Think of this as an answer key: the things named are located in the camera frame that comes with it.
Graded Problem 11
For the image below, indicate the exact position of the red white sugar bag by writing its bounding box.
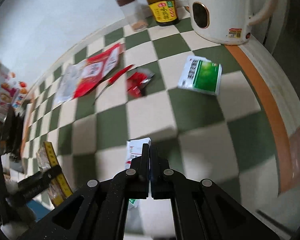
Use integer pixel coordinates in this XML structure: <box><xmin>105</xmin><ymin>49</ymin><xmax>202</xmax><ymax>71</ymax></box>
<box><xmin>54</xmin><ymin>43</ymin><xmax>125</xmax><ymax>105</ymax></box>

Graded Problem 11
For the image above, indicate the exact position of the green white checkered tablecloth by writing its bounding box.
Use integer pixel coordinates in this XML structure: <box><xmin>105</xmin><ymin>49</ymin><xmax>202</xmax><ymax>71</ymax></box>
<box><xmin>21</xmin><ymin>8</ymin><xmax>281</xmax><ymax>209</ymax></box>

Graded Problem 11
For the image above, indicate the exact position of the brown sauce bottle yellow label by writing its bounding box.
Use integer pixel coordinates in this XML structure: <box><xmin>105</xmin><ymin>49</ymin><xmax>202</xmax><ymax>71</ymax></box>
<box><xmin>147</xmin><ymin>0</ymin><xmax>179</xmax><ymax>27</ymax></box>

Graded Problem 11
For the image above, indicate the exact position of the small red foil packet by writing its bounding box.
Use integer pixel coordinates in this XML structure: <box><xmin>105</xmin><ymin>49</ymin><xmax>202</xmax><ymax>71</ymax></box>
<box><xmin>127</xmin><ymin>68</ymin><xmax>154</xmax><ymax>98</ymax></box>

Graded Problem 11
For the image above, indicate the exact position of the yellow snack wrapper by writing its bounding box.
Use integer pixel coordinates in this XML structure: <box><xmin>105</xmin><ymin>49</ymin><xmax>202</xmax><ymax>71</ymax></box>
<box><xmin>36</xmin><ymin>141</ymin><xmax>73</xmax><ymax>207</ymax></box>

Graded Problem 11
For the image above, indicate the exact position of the green white medicine box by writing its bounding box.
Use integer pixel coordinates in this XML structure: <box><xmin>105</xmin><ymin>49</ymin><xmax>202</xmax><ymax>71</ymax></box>
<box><xmin>177</xmin><ymin>56</ymin><xmax>222</xmax><ymax>95</ymax></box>

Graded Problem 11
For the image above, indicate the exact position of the clear jar brown lid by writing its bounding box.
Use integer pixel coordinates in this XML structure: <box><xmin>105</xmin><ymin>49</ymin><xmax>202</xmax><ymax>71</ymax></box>
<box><xmin>116</xmin><ymin>0</ymin><xmax>148</xmax><ymax>32</ymax></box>

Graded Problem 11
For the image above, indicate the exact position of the small white red packet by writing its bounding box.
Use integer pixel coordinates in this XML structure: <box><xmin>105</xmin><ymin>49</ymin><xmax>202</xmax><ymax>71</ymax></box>
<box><xmin>125</xmin><ymin>138</ymin><xmax>151</xmax><ymax>210</ymax></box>

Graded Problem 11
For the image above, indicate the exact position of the colourful fruit wall sticker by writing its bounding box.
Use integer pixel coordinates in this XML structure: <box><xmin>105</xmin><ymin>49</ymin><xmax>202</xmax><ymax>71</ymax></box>
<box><xmin>0</xmin><ymin>64</ymin><xmax>29</xmax><ymax>122</ymax></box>

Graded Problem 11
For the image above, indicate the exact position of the white electric kettle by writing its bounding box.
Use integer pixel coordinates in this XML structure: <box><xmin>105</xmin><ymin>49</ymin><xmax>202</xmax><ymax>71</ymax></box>
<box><xmin>188</xmin><ymin>0</ymin><xmax>278</xmax><ymax>46</ymax></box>

